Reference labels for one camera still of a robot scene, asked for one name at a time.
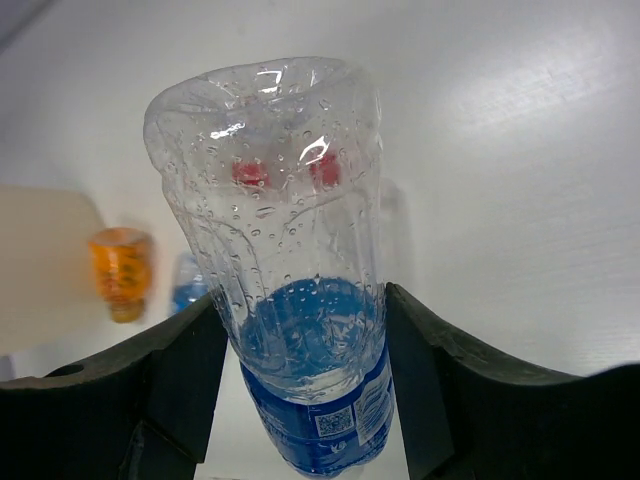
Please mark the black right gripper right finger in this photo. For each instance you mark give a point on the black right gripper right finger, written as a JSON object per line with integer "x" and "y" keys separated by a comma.
{"x": 470, "y": 411}

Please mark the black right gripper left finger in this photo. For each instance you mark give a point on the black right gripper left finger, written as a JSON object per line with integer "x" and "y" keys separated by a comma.
{"x": 142, "y": 409}

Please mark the blue cap blue label bottle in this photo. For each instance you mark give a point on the blue cap blue label bottle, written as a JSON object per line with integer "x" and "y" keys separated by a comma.
{"x": 188, "y": 283}

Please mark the orange plastic bottle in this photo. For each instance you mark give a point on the orange plastic bottle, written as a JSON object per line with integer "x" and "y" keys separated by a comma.
{"x": 122, "y": 265}

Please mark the dark blue label bottle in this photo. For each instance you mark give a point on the dark blue label bottle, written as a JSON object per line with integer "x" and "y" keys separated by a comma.
{"x": 294, "y": 273}

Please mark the red label clear bottle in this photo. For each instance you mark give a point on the red label clear bottle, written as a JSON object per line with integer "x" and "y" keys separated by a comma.
{"x": 321, "y": 169}

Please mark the cream plastic bin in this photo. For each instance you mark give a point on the cream plastic bin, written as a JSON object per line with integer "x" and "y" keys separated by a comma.
{"x": 47, "y": 282}

